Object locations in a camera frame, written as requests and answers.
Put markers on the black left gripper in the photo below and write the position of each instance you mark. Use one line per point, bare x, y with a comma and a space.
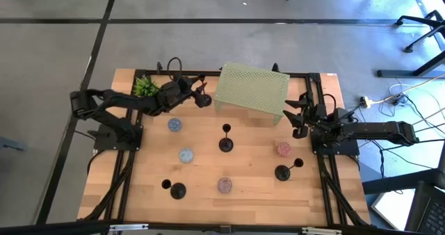
175, 90

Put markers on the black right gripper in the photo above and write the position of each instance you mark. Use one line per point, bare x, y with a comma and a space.
313, 115

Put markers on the pink glass candle holder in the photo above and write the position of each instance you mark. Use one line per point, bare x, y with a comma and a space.
284, 149

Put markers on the dark blue glass candle holder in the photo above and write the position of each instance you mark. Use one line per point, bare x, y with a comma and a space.
175, 124

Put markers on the black candlestick holder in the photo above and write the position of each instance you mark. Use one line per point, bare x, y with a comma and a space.
226, 145
282, 173
178, 190

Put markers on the light blue glass candle holder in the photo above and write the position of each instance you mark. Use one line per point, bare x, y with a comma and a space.
186, 155

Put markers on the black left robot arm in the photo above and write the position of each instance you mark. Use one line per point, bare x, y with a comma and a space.
114, 99

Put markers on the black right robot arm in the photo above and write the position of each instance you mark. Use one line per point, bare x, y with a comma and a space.
375, 129

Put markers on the purple glass candle holder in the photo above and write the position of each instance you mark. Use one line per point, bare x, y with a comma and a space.
225, 185

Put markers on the green perforated metal shelf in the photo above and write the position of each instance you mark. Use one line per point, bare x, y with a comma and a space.
250, 89

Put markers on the small green potted plant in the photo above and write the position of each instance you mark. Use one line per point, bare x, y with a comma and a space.
144, 87

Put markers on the white power strip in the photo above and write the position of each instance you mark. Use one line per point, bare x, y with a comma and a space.
365, 102

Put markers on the black power adapter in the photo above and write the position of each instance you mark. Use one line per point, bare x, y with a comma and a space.
399, 99

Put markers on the black desk foot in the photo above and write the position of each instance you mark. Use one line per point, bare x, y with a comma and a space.
400, 73

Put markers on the black desk beam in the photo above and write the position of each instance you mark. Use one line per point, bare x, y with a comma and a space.
400, 181

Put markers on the white flat panel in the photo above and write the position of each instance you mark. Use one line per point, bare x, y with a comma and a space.
393, 209

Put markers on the black office chair base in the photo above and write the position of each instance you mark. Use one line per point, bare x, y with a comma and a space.
417, 19

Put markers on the black laptop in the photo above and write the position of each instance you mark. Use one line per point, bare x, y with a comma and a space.
427, 210

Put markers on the grey blue floor object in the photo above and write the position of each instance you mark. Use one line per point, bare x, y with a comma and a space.
10, 145

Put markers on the black aluminium table frame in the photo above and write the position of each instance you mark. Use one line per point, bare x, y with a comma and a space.
314, 79

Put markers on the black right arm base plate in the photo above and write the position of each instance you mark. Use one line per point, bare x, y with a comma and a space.
349, 148

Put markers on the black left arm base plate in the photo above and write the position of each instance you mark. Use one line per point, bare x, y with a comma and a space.
104, 143

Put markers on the silver rig bracket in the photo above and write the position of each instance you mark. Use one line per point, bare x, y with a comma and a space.
321, 231
128, 227

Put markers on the black camera rig bar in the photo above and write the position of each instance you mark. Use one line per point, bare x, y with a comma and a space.
52, 228

